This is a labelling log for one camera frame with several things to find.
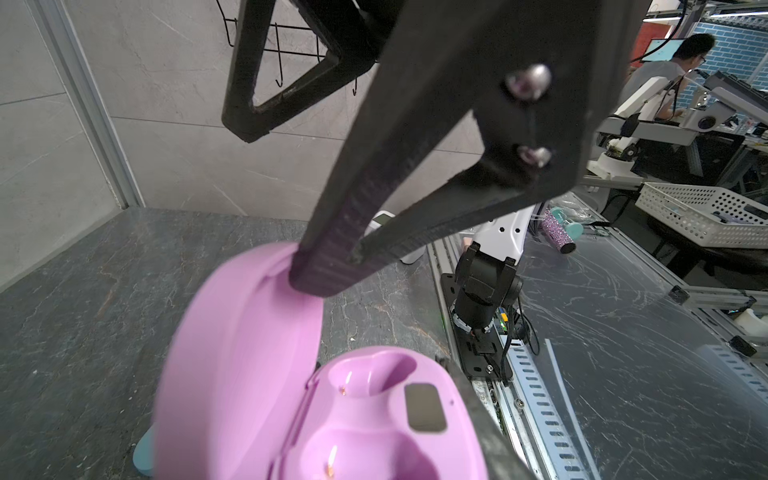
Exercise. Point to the pink earbud charging case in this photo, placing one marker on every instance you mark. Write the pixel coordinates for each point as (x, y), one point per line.
(241, 395)

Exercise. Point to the white perforated plastic basket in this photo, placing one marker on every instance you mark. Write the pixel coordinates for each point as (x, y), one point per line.
(711, 217)

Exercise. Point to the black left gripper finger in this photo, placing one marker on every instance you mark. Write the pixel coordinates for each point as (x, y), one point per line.
(501, 461)

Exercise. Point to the white digital timer device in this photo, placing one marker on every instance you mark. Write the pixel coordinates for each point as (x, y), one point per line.
(382, 221)

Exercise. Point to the glitter purple tumbler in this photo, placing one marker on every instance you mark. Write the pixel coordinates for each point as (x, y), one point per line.
(559, 230)

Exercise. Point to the teal earbud charging case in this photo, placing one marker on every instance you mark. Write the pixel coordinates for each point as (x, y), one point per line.
(142, 457)

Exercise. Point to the seated person background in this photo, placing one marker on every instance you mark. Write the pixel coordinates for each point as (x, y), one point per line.
(689, 56)

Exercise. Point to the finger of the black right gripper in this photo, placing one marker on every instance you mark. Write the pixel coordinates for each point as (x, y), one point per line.
(350, 53)
(538, 77)

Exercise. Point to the black wall hook rack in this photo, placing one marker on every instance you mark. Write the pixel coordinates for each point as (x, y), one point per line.
(291, 49)

